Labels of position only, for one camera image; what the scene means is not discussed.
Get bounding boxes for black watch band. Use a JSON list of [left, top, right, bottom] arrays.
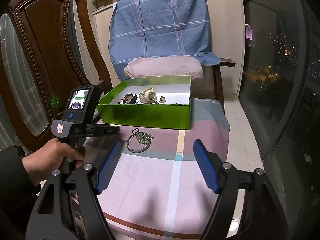
[[123, 93, 138, 105]]

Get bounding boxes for silver bangle with green stones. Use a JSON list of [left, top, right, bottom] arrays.
[[126, 128, 154, 153]]

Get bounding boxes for cream white wristwatch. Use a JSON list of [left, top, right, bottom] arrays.
[[139, 87, 158, 105]]

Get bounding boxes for black sleeve forearm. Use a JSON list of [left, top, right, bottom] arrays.
[[1, 146, 41, 239]]

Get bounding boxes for person's left hand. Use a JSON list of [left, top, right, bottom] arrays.
[[22, 138, 86, 185]]

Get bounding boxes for green cardboard box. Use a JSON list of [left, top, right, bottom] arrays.
[[97, 76, 191, 129]]

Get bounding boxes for pink plaid cloth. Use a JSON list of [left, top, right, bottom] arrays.
[[85, 99, 230, 239]]

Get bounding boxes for pink cushion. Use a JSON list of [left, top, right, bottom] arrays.
[[124, 56, 203, 79]]

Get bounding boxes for carved brown wooden chair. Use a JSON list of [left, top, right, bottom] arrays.
[[1, 0, 112, 152]]

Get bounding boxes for dark wooden chair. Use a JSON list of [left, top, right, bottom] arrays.
[[212, 58, 235, 111]]

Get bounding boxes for blue plaid cloth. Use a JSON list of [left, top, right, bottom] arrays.
[[108, 0, 221, 81]]

